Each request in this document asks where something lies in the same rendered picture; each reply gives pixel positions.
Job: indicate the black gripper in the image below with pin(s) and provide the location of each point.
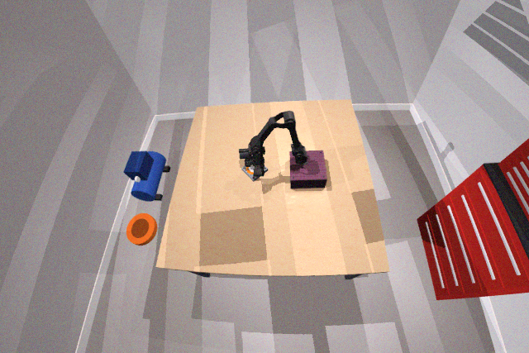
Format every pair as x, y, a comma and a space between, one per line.
259, 167

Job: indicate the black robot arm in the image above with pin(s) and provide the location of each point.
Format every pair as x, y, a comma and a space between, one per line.
256, 148

